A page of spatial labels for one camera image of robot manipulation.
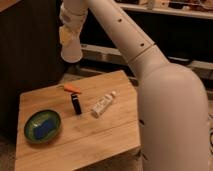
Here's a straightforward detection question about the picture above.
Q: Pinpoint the white tube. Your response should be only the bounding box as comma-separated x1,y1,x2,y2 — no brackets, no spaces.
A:
91,91,116,118

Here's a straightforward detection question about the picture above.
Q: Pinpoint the orange carrot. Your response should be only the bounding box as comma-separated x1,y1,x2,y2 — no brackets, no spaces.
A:
63,83,81,94

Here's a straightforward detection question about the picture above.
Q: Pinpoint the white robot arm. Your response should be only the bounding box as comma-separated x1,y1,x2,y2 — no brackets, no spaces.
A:
60,0,210,171

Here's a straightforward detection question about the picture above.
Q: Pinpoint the green bowl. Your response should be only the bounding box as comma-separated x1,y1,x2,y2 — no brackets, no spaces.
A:
24,110,61,144

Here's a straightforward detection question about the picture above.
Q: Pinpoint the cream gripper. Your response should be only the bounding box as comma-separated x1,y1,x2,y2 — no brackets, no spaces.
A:
59,25,79,46

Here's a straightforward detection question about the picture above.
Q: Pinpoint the wooden shelf rack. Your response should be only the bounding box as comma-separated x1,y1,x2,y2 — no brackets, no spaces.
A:
61,0,213,91

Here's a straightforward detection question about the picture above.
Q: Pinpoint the blue sponge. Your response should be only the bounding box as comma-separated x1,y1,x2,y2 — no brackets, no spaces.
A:
33,119,56,139

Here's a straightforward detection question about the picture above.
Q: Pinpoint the black eraser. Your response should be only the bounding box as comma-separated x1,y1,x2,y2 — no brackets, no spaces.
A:
71,93,82,115

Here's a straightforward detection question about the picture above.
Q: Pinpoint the white ceramic cup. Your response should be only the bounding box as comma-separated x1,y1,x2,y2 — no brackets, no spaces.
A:
61,38,83,63

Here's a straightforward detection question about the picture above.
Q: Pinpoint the wooden table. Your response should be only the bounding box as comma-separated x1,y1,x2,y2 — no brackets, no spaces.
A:
15,71,140,171

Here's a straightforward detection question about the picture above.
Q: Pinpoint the dark wooden cabinet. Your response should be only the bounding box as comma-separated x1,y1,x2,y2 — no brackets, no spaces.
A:
0,0,64,135

